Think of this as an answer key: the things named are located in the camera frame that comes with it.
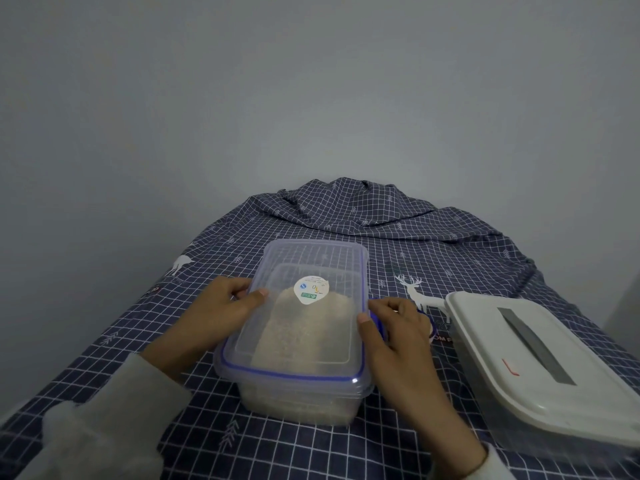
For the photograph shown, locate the person's left hand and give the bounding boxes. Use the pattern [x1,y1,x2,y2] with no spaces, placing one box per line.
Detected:
[148,276,270,381]

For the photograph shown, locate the person's right hand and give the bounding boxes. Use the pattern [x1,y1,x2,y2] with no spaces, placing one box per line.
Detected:
[356,297,455,416]

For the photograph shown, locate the clear lid with blue seal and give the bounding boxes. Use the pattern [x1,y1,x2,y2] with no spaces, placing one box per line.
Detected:
[214,239,377,396]

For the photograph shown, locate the clear plastic food container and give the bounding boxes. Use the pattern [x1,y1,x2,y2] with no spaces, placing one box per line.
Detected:
[214,239,377,428]

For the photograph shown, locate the person's right forearm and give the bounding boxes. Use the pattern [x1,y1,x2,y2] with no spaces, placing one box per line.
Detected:
[399,402,517,480]

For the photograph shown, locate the person's left forearm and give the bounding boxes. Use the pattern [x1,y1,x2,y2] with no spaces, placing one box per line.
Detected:
[15,344,196,480]

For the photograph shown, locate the white rice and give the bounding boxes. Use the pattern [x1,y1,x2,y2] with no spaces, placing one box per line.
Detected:
[240,286,362,425]

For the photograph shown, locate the navy checkered deer-print tablecloth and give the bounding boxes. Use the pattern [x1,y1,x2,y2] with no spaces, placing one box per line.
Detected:
[0,177,640,480]

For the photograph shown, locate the white lidded storage box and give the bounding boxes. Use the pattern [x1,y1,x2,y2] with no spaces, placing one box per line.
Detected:
[444,291,640,466]

